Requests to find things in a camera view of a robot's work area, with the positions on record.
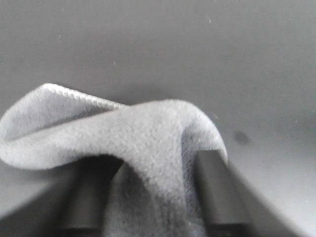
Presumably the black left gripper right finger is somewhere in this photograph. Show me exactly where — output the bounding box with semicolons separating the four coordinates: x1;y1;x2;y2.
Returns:
196;150;247;226

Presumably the gray microfiber cloth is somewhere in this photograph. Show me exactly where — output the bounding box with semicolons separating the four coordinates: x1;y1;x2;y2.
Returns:
0;83;227;237

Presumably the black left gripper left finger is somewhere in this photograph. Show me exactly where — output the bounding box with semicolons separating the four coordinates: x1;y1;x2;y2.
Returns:
59;158;124;232

